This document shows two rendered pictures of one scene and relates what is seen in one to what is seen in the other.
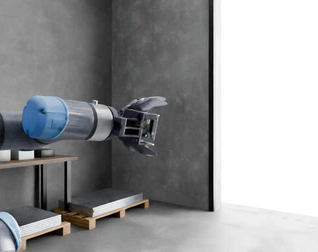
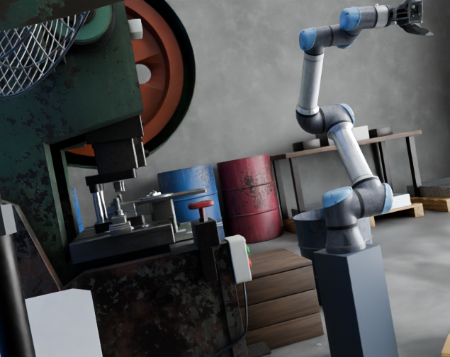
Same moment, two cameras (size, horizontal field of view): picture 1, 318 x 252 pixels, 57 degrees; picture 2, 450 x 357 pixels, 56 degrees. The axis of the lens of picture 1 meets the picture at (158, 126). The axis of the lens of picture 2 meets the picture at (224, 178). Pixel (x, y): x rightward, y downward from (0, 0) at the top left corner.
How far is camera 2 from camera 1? 1.13 m
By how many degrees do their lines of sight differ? 43
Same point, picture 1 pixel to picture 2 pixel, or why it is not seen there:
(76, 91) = (409, 53)
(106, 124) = (384, 14)
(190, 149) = not seen: outside the picture
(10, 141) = (336, 38)
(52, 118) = (352, 15)
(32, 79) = (353, 52)
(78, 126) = (367, 18)
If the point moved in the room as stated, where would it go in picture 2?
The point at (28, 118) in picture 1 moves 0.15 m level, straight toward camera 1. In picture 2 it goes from (342, 21) to (339, 8)
